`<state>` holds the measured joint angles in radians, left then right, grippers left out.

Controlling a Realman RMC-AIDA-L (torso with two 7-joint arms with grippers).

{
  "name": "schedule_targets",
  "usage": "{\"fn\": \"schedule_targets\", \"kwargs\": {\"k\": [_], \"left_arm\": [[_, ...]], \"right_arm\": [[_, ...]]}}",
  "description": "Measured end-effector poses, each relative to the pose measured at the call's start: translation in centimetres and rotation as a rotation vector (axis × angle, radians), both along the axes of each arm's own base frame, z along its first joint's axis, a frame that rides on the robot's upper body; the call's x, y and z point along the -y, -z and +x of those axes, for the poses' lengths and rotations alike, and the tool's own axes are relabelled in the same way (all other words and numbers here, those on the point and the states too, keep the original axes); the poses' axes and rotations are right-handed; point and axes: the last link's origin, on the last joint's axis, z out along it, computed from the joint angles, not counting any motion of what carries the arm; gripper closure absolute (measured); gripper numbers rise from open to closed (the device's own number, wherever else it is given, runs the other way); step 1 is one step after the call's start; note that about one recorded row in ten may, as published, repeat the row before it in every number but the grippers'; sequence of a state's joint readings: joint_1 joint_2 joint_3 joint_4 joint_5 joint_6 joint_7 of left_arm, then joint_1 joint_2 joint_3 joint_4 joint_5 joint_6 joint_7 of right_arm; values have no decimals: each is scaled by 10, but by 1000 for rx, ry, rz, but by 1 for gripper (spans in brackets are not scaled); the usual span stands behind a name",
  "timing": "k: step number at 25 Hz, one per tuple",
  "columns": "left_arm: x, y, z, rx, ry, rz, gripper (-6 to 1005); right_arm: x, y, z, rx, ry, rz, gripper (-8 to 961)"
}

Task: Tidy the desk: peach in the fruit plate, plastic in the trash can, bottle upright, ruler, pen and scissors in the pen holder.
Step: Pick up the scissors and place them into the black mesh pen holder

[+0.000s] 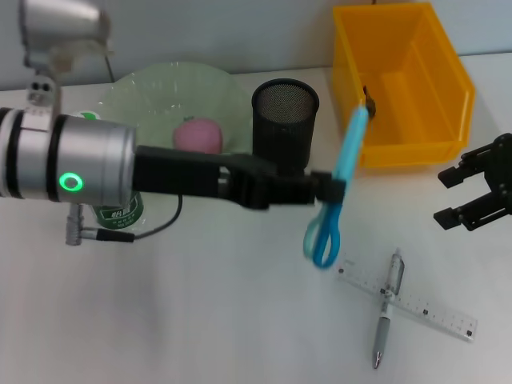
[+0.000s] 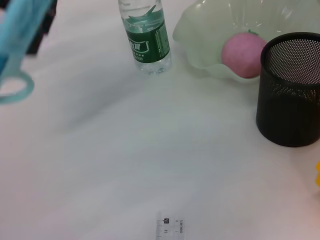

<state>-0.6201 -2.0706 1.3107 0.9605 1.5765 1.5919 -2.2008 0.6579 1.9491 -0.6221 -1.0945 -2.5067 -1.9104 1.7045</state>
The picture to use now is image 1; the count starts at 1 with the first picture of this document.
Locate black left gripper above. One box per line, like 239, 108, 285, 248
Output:
134, 146, 281, 211

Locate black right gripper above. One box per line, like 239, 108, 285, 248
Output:
434, 134, 512, 233

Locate pink peach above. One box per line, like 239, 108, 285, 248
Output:
171, 117, 224, 155

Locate blue scissors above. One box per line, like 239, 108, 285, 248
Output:
302, 102, 371, 269

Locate clear bottle green label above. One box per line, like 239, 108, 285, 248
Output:
78, 110, 147, 233

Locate transparent plastic ruler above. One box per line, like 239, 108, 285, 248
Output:
335, 258, 479, 343

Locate black mesh pen holder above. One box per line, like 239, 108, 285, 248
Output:
250, 78, 321, 177

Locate pale green glass fruit plate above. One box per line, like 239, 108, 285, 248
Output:
95, 59, 255, 159

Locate silver ballpoint pen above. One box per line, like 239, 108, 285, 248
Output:
371, 248, 406, 370

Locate yellow plastic bin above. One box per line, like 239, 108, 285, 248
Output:
331, 2, 477, 169

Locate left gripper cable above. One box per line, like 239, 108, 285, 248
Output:
66, 194, 184, 247

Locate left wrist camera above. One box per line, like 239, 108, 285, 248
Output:
18, 0, 116, 117

